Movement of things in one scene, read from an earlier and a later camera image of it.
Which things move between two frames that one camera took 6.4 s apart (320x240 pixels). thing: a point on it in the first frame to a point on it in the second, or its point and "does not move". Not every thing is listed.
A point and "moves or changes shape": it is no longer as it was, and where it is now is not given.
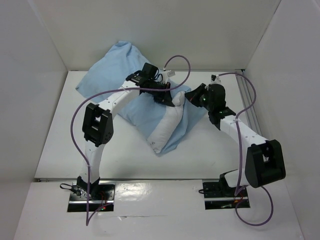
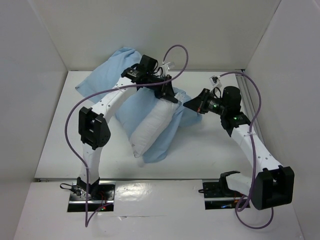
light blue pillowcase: x=144 y=114 moves or changes shape
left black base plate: x=101 y=195 does not move
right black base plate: x=218 y=196 does not move
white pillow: x=170 y=125 to x=153 y=125
